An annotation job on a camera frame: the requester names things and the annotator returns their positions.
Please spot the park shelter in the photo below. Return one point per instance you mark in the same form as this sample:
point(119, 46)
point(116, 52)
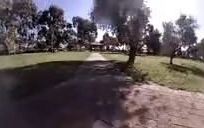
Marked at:
point(97, 46)

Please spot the red brick path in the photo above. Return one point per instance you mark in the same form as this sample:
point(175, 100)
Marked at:
point(100, 96)

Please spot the tree with dark trunk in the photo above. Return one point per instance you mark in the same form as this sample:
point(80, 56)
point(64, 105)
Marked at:
point(130, 26)

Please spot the row of trees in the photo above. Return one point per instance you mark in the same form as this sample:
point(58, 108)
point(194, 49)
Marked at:
point(150, 41)
point(40, 30)

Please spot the grass lawn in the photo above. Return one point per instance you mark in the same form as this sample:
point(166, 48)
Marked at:
point(176, 71)
point(30, 60)

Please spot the small tree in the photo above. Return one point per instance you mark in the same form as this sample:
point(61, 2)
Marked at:
point(175, 36)

